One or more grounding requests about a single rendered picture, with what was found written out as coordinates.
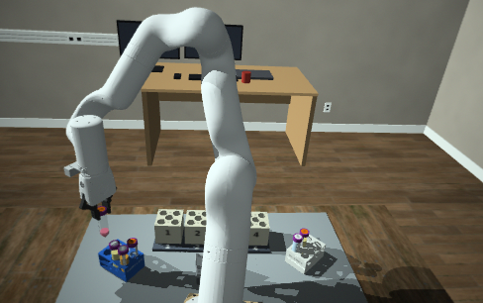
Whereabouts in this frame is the blue tube rack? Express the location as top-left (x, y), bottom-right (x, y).
top-left (98, 246), bottom-right (145, 281)

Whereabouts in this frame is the white tube rack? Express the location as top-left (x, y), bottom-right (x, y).
top-left (285, 235), bottom-right (326, 274)

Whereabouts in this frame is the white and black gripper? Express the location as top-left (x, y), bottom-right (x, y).
top-left (79, 166), bottom-right (117, 221)

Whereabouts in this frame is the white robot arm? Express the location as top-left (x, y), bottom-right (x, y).
top-left (63, 7), bottom-right (257, 303)

